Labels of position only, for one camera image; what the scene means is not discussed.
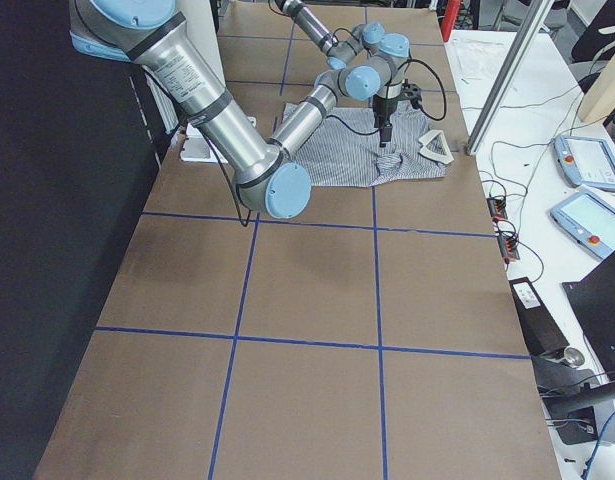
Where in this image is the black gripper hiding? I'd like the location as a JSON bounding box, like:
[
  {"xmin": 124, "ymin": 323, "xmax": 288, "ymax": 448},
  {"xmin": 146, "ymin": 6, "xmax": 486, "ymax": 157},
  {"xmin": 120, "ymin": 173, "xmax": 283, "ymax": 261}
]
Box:
[{"xmin": 372, "ymin": 85, "xmax": 400, "ymax": 147}]

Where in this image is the blue white striped polo shirt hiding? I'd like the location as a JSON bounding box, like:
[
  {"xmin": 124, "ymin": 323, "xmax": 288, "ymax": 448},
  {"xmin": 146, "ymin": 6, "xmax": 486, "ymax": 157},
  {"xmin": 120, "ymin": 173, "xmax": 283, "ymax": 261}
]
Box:
[{"xmin": 293, "ymin": 104, "xmax": 447, "ymax": 187}]

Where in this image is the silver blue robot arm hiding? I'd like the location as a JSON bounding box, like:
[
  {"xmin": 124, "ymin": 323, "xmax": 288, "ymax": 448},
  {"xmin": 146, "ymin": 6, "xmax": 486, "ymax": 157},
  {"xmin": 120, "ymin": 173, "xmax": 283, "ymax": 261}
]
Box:
[
  {"xmin": 274, "ymin": 0, "xmax": 386, "ymax": 70},
  {"xmin": 69, "ymin": 1, "xmax": 410, "ymax": 219}
]

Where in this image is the clear plastic paper sleeve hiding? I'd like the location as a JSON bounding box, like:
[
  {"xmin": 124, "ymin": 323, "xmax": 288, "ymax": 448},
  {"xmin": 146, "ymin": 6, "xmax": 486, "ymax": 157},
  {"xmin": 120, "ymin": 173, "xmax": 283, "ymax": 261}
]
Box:
[{"xmin": 450, "ymin": 39, "xmax": 508, "ymax": 80}]

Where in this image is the red fire extinguisher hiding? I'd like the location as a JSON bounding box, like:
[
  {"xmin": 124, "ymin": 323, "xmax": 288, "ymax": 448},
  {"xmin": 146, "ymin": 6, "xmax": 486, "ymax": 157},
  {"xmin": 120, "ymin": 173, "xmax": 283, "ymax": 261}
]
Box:
[{"xmin": 440, "ymin": 0, "xmax": 461, "ymax": 42}]

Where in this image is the upper black orange connector box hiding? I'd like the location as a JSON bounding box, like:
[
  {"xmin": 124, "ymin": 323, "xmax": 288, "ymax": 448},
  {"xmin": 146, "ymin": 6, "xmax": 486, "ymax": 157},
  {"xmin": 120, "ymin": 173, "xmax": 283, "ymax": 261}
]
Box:
[{"xmin": 486, "ymin": 196, "xmax": 508, "ymax": 223}]

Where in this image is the upper teach pendant tablet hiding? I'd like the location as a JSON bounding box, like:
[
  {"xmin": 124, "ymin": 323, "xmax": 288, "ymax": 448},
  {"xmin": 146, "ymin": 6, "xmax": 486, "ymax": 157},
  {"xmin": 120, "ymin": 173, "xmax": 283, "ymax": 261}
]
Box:
[{"xmin": 554, "ymin": 135, "xmax": 615, "ymax": 192}]

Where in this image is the teach pendant tablet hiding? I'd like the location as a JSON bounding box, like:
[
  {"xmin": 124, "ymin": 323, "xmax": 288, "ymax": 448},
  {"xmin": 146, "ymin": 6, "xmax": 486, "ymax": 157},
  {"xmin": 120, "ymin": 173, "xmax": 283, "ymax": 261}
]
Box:
[
  {"xmin": 550, "ymin": 190, "xmax": 615, "ymax": 259},
  {"xmin": 554, "ymin": 135, "xmax": 615, "ymax": 192}
]

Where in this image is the black office chair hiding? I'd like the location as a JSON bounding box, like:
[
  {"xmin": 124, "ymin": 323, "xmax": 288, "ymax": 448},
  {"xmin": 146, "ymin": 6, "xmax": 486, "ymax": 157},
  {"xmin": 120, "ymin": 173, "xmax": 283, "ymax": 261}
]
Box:
[{"xmin": 571, "ymin": 0, "xmax": 615, "ymax": 62}]

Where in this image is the beige wooden board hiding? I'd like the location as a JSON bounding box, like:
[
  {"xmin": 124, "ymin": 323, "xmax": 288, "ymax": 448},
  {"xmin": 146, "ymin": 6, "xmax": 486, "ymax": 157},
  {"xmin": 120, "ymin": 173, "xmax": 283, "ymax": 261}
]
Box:
[{"xmin": 578, "ymin": 27, "xmax": 615, "ymax": 122}]

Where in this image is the brown paper table cover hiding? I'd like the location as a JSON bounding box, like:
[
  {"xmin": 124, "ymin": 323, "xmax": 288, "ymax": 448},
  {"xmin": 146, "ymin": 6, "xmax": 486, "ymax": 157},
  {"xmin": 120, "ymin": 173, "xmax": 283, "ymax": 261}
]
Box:
[{"xmin": 35, "ymin": 6, "xmax": 559, "ymax": 479}]

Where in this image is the lower teach pendant tablet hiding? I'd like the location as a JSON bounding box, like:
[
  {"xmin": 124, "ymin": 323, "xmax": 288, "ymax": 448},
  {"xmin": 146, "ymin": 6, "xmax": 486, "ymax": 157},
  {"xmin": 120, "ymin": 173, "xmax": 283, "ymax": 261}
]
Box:
[{"xmin": 550, "ymin": 190, "xmax": 615, "ymax": 259}]

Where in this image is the black box with white label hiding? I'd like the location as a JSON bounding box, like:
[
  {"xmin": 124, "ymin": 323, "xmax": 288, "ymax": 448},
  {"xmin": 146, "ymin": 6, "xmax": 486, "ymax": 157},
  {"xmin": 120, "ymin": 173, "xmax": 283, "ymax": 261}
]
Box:
[{"xmin": 509, "ymin": 277, "xmax": 569, "ymax": 356}]

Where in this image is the black monitor corner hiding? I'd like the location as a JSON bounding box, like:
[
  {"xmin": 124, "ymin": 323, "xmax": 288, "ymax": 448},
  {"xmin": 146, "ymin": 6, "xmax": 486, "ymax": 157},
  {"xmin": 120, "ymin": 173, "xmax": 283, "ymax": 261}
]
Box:
[{"xmin": 562, "ymin": 251, "xmax": 615, "ymax": 372}]

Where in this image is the shiny metal knob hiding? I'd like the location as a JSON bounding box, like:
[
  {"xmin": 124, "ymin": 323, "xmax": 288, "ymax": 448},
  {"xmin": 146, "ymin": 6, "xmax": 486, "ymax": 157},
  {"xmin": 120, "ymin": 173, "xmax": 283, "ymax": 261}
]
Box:
[{"xmin": 561, "ymin": 346, "xmax": 585, "ymax": 369}]

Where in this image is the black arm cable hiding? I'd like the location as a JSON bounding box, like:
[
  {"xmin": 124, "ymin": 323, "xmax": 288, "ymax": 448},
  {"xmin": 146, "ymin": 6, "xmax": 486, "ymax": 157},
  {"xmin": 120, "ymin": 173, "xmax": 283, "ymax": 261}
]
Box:
[{"xmin": 141, "ymin": 58, "xmax": 447, "ymax": 227}]

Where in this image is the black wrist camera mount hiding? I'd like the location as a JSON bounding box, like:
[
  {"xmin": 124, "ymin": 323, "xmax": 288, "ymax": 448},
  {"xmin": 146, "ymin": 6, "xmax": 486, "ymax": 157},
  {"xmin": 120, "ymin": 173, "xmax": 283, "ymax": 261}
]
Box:
[{"xmin": 400, "ymin": 82, "xmax": 422, "ymax": 110}]

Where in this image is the aluminium frame post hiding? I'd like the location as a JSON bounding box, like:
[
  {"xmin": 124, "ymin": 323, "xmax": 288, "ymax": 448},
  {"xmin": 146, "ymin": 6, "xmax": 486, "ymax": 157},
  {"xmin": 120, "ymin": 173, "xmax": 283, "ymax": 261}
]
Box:
[{"xmin": 466, "ymin": 0, "xmax": 554, "ymax": 155}]

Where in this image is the thin black desk cable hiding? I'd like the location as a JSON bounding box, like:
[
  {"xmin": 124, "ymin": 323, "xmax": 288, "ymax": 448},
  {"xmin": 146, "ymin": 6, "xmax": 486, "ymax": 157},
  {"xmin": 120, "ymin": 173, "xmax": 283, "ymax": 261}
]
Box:
[{"xmin": 458, "ymin": 74, "xmax": 588, "ymax": 201}]

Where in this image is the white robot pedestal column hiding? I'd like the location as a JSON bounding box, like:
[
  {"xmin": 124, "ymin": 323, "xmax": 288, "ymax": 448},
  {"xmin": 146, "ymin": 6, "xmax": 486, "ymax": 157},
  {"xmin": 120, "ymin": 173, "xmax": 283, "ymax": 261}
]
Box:
[{"xmin": 178, "ymin": 0, "xmax": 258, "ymax": 163}]

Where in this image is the blue network cable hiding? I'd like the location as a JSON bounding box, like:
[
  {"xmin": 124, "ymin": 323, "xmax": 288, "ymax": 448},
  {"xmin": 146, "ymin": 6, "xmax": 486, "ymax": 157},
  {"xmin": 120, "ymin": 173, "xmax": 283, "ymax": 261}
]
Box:
[{"xmin": 581, "ymin": 403, "xmax": 615, "ymax": 480}]

